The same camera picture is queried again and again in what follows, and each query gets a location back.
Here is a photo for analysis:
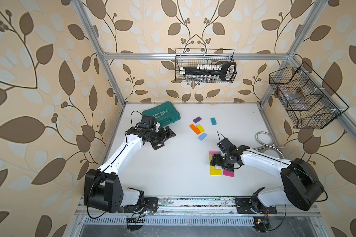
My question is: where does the magenta block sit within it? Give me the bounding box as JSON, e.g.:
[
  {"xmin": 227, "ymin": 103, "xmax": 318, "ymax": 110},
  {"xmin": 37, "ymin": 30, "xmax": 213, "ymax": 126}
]
[{"xmin": 223, "ymin": 170, "xmax": 234, "ymax": 177}]

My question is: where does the yellow block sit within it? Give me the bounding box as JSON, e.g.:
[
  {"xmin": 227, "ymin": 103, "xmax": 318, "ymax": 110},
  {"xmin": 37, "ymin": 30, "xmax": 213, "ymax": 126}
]
[
  {"xmin": 210, "ymin": 166, "xmax": 222, "ymax": 176},
  {"xmin": 196, "ymin": 125, "xmax": 205, "ymax": 133}
]

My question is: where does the long yellow-green block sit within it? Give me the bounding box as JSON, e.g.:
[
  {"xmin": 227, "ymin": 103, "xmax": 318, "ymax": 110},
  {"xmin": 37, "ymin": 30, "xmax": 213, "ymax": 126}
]
[{"xmin": 209, "ymin": 155, "xmax": 215, "ymax": 170}]

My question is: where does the pink block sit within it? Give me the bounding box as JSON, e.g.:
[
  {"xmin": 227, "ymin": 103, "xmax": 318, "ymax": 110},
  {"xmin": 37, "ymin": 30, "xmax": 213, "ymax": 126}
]
[{"xmin": 209, "ymin": 151, "xmax": 222, "ymax": 157}]

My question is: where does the light blue block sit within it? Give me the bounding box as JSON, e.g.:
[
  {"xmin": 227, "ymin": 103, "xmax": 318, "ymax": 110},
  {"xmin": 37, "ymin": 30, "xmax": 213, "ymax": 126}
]
[{"xmin": 198, "ymin": 132, "xmax": 207, "ymax": 141}]

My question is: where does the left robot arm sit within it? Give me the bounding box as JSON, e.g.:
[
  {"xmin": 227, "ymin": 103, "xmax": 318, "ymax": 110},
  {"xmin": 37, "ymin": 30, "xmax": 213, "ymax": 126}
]
[{"xmin": 84, "ymin": 115, "xmax": 176, "ymax": 213}]

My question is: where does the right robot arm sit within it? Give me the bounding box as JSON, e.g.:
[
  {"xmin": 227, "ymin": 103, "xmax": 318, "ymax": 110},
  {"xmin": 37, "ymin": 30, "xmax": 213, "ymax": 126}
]
[{"xmin": 210, "ymin": 138, "xmax": 325, "ymax": 214}]

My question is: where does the green plastic tool case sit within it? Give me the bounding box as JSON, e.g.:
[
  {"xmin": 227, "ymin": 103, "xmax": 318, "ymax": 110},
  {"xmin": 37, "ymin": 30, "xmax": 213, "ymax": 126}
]
[{"xmin": 142, "ymin": 101, "xmax": 181, "ymax": 127}]

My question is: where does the orange long block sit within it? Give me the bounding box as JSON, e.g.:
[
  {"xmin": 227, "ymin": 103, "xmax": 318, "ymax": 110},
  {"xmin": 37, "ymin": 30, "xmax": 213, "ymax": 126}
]
[{"xmin": 189, "ymin": 124, "xmax": 201, "ymax": 135}]

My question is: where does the yellow block beside orange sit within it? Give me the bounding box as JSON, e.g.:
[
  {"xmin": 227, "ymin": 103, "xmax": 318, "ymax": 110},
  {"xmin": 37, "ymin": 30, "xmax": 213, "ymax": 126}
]
[{"xmin": 196, "ymin": 125, "xmax": 205, "ymax": 133}]

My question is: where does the purple block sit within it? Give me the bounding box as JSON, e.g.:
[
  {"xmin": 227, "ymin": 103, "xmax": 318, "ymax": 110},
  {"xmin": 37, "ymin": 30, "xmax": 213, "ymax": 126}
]
[{"xmin": 193, "ymin": 117, "xmax": 202, "ymax": 123}]

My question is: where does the black tool in basket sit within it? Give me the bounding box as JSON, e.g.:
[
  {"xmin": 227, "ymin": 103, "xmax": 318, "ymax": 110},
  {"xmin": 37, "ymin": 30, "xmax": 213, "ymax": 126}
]
[{"xmin": 178, "ymin": 62, "xmax": 237, "ymax": 84}]

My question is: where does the plastic bag in basket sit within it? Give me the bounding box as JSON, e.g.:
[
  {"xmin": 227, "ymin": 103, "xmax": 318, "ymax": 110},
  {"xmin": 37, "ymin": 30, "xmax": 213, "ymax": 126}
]
[{"xmin": 280, "ymin": 87, "xmax": 307, "ymax": 111}]

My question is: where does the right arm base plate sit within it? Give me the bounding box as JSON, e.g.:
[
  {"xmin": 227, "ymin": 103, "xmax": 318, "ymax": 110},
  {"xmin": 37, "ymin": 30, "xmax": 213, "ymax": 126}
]
[{"xmin": 234, "ymin": 197, "xmax": 277, "ymax": 215}]

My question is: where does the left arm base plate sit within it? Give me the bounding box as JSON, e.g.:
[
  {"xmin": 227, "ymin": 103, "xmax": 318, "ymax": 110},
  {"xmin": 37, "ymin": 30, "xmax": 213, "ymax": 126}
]
[{"xmin": 118, "ymin": 197, "xmax": 158, "ymax": 215}]

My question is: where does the back wire basket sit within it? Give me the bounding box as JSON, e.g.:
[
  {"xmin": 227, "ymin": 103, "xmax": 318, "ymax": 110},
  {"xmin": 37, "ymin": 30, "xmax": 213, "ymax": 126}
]
[{"xmin": 175, "ymin": 48, "xmax": 237, "ymax": 84}]

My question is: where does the wire basket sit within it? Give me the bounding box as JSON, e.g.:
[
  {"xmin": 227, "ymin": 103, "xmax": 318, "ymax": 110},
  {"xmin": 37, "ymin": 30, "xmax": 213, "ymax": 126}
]
[
  {"xmin": 175, "ymin": 48, "xmax": 237, "ymax": 84},
  {"xmin": 269, "ymin": 62, "xmax": 349, "ymax": 129}
]

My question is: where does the right wire basket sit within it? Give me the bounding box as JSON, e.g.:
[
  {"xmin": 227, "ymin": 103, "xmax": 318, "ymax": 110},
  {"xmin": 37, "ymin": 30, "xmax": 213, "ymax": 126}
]
[{"xmin": 269, "ymin": 62, "xmax": 349, "ymax": 129}]

